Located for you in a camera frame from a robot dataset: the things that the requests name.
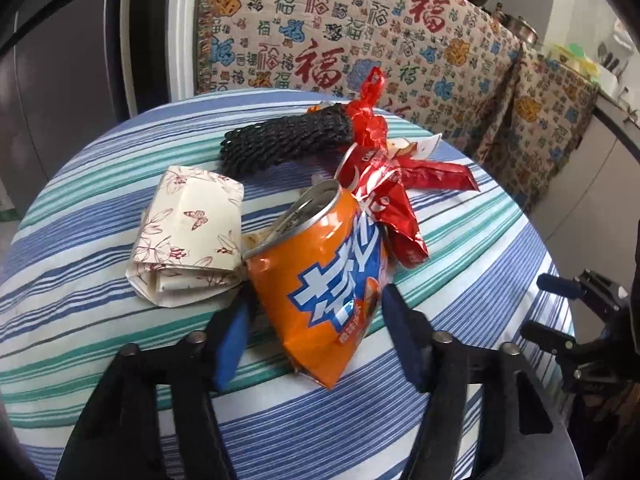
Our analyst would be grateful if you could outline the green and yellow plastic plates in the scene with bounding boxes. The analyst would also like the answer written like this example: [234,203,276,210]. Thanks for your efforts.
[547,42,598,78]

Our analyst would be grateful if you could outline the grey refrigerator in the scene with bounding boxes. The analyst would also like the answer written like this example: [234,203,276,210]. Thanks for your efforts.
[0,0,131,216]

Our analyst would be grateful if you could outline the printed beige blanket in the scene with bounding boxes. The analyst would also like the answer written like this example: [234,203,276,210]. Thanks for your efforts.
[192,0,601,213]

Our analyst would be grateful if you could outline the blue green striped tablecloth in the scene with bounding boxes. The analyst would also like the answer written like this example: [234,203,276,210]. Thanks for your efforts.
[0,89,576,480]

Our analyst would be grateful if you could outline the white utensil holder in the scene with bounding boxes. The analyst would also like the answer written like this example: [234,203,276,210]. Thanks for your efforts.
[597,20,633,81]

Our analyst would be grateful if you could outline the crushed orange drink can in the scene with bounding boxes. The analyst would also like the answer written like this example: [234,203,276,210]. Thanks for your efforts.
[243,179,388,391]

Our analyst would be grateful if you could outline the red snack wrapper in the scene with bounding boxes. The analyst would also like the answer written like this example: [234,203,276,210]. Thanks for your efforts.
[334,144,481,268]

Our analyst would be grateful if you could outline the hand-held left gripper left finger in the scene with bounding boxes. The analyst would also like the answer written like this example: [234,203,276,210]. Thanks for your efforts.
[55,302,256,480]

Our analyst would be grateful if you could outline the knotted red plastic bag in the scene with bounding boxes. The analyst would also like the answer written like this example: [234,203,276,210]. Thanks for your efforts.
[307,67,396,153]

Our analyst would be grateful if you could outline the folded floral paper napkin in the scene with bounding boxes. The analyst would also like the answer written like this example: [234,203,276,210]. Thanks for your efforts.
[125,165,246,307]

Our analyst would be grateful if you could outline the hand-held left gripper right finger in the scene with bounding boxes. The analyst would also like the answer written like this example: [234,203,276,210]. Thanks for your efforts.
[381,284,571,480]

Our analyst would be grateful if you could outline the black foam fruit net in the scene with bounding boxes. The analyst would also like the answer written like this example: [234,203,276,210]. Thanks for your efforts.
[218,102,357,178]

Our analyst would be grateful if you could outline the metal pot with lid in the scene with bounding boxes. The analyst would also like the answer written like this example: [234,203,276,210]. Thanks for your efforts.
[492,2,540,45]

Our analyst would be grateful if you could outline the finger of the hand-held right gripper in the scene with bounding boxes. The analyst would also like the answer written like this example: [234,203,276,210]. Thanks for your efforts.
[537,270,628,311]
[520,320,608,361]

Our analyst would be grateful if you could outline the white kitchen cabinet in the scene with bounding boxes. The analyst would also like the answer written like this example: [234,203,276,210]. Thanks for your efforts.
[525,92,640,281]

